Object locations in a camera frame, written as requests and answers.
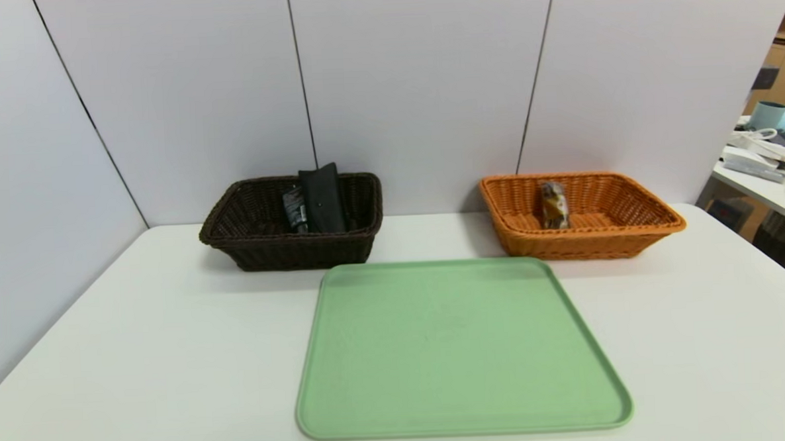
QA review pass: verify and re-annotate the black leather glasses case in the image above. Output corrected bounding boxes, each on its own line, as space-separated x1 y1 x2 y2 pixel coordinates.
297 161 349 236

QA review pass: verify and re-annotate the black face cream tube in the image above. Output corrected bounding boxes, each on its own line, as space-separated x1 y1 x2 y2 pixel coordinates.
281 185 310 235

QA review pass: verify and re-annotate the chocolate ball pack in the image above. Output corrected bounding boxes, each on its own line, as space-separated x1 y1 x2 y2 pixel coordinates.
539 179 572 230

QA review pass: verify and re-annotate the dark brown wicker basket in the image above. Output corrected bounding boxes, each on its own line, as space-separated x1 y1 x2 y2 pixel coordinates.
196 171 387 275

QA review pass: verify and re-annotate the orange wicker basket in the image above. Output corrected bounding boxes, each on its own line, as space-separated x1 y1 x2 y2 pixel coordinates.
479 167 690 265

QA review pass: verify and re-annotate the light green plastic tray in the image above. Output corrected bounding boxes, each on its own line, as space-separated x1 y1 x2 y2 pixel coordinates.
289 252 635 441

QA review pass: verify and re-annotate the brown box under table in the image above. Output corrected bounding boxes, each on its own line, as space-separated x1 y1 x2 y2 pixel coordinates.
704 195 763 235

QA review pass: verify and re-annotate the white power strip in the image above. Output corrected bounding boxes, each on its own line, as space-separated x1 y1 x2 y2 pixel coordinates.
722 144 785 186

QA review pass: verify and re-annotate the white side table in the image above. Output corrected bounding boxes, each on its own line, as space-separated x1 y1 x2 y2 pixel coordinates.
712 157 785 229

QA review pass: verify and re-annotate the teal cup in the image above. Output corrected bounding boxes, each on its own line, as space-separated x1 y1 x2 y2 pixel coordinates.
749 99 785 131

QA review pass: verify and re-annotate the white cord bundle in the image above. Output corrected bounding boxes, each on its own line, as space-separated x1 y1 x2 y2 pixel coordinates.
728 126 785 165

